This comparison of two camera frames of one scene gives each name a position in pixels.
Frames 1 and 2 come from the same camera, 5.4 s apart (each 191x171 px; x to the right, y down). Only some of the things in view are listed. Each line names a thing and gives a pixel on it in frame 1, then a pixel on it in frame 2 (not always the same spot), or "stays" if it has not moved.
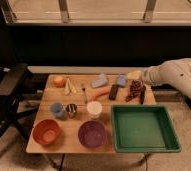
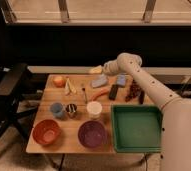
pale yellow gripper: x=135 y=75 → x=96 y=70
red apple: x=59 y=81 stays
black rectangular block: x=113 y=92 stays
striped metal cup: x=71 y=110 stays
